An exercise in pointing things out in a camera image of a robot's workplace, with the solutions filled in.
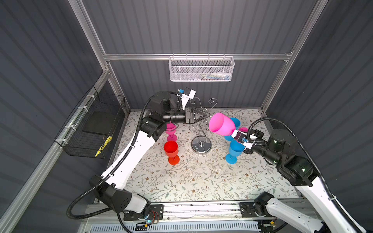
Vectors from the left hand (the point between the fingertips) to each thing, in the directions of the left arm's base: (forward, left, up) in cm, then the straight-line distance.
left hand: (209, 116), depth 58 cm
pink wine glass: (+18, +18, -30) cm, 39 cm away
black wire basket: (0, +60, -14) cm, 62 cm away
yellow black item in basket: (0, +49, -18) cm, 52 cm away
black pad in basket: (+14, +55, -17) cm, 59 cm away
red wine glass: (+2, +18, -27) cm, 33 cm away
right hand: (-3, -14, -7) cm, 16 cm away
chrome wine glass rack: (+13, -1, -41) cm, 42 cm away
